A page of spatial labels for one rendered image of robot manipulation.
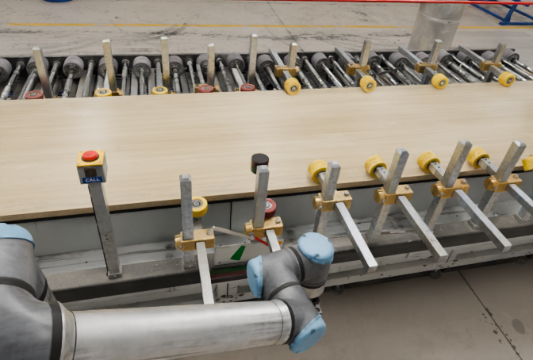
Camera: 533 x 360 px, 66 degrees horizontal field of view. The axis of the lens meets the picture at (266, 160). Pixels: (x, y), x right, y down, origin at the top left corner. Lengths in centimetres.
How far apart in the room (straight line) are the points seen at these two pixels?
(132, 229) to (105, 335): 107
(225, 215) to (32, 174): 75
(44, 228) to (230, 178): 72
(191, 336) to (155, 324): 7
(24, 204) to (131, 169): 38
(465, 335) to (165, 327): 204
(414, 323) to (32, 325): 210
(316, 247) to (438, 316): 163
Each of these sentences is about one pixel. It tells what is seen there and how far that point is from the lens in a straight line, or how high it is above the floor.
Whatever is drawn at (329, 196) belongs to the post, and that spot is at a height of 99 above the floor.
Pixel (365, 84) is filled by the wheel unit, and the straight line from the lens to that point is 241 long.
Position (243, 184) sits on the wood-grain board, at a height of 90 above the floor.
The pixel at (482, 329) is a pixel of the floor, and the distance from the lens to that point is 265.
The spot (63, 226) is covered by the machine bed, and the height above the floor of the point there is 76.
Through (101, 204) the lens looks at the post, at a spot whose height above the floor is 106.
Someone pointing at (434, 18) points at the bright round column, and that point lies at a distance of 518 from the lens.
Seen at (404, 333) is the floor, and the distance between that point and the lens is 244.
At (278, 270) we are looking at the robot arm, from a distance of 98.
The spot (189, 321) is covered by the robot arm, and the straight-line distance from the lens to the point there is 76.
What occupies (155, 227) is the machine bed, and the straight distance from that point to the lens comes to 173.
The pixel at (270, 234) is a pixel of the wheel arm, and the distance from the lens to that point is 149.
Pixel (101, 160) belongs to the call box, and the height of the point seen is 122.
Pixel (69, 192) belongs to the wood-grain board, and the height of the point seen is 90.
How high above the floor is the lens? 195
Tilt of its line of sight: 37 degrees down
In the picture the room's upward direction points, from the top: 6 degrees clockwise
